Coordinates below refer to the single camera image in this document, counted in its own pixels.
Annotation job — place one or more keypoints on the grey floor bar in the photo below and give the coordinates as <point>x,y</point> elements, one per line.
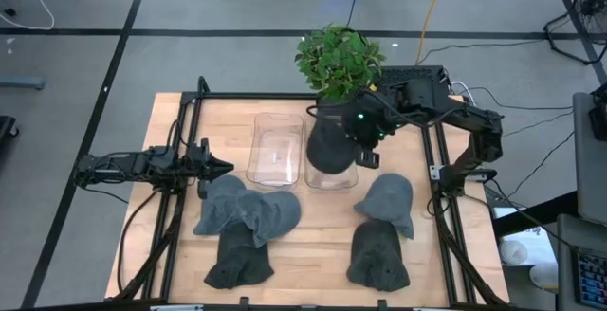
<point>21,83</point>

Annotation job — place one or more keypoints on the black aluminium table frame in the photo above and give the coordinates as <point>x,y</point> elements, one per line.
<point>246,95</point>

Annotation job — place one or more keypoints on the black caster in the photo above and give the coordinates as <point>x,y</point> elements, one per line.
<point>10,12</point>

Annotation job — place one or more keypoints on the colourful keypad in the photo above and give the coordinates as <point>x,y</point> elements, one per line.
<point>593,280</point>

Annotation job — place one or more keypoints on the green potted plant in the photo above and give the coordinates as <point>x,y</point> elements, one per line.
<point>336,60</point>

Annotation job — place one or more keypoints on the black perforated box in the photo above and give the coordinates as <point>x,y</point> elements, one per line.
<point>417,71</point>

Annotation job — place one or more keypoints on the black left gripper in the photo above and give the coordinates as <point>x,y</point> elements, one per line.
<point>201,169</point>

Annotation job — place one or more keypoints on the blue-grey cap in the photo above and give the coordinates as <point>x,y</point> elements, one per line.
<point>275,214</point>
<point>389,197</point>
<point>215,206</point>

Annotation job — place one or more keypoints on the silver frame bracket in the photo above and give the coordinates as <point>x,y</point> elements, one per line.
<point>435,172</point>

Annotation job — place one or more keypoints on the black floor object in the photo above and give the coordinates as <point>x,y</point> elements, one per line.
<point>5,128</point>

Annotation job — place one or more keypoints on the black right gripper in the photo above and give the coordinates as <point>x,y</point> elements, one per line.
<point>367,126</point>

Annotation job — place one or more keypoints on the grey desk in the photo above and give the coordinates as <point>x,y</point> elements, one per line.
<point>590,173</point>

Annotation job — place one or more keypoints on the clear plastic bin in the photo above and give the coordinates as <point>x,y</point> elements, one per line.
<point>275,150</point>
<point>332,181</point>

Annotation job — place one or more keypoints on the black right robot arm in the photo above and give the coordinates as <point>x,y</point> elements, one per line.
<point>474,119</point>

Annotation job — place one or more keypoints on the black table clamp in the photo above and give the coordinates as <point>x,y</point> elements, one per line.
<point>382,304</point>
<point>244,302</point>

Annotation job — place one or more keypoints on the black desk device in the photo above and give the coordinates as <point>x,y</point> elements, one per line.
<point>600,119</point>

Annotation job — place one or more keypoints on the grey cabinet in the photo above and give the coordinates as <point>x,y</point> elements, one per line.
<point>565,263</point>

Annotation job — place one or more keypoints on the white paper roll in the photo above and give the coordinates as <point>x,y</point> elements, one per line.
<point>544,275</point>
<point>513,252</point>

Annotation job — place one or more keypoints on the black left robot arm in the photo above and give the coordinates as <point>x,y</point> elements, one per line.
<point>123,166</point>

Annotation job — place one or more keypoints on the dark grey cap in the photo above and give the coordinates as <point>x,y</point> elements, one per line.
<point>377,259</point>
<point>327,152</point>
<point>239,263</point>

